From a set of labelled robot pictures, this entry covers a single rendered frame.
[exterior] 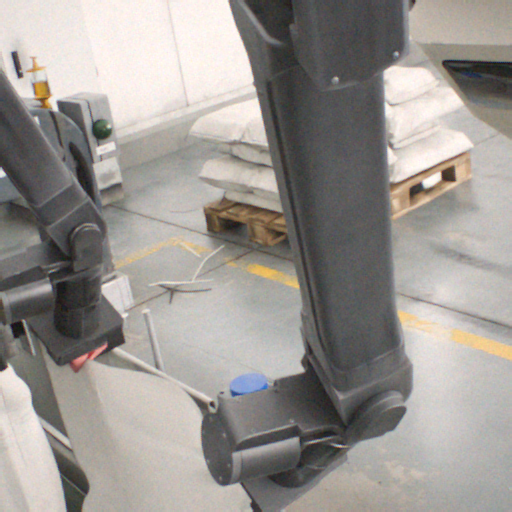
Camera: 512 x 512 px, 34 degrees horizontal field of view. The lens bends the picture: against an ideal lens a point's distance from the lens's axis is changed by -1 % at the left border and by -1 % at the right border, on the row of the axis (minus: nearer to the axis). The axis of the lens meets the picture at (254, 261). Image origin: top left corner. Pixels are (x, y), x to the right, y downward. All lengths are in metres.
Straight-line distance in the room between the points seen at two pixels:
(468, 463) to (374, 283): 2.03
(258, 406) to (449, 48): 0.44
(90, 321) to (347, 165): 0.65
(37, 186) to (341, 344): 0.45
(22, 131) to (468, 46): 0.45
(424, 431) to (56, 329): 1.76
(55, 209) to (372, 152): 0.54
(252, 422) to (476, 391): 2.23
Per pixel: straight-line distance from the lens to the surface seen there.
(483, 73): 0.91
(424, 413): 2.74
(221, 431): 0.64
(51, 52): 4.99
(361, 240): 0.47
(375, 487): 2.46
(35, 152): 0.89
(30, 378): 2.39
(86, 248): 0.93
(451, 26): 0.91
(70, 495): 2.04
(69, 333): 1.04
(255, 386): 1.33
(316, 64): 0.32
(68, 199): 0.92
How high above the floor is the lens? 1.54
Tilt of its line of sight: 23 degrees down
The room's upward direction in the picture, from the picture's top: 10 degrees counter-clockwise
